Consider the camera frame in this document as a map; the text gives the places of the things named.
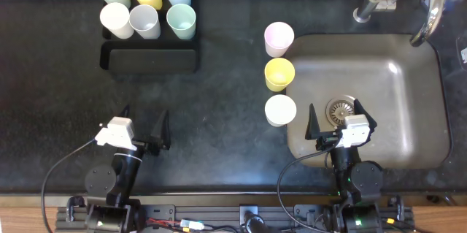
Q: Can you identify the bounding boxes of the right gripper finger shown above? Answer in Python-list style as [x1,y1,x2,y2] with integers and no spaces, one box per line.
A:
[352,98,378,134]
[304,102,323,141]

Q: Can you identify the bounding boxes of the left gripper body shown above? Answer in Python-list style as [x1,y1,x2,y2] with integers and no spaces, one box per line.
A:
[131,138,162,156]

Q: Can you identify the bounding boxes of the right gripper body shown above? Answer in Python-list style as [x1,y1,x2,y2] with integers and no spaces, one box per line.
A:
[315,130,343,152]

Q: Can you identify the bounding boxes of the white cup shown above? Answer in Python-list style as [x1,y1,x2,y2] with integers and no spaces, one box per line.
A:
[264,94,298,128]
[99,2,135,40]

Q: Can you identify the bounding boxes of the pink cup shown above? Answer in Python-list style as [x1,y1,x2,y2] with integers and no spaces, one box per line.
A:
[263,21,296,58]

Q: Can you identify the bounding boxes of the steel sink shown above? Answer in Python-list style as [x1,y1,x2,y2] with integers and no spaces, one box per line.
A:
[285,34,452,170]

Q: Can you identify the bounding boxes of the black tray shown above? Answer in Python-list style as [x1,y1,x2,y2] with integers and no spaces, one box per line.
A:
[99,0,200,74]

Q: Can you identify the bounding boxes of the grey cup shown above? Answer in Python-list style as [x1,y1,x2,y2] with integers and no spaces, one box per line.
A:
[128,4,162,40]

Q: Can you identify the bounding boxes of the steel tap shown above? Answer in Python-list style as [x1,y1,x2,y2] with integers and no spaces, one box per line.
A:
[352,0,448,48]

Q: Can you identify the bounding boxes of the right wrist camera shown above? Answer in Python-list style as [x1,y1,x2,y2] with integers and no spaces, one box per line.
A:
[334,113,371,149]

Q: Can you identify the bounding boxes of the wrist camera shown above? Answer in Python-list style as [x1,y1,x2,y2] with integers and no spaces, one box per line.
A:
[334,113,371,149]
[94,116,138,152]

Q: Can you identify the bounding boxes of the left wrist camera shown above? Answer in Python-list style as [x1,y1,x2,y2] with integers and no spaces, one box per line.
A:
[94,116,138,152]

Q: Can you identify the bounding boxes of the black cable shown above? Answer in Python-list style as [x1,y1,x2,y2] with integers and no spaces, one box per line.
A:
[40,137,98,233]
[276,134,344,233]

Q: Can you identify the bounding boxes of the mounting rail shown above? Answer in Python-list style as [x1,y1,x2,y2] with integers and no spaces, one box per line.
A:
[54,195,417,233]

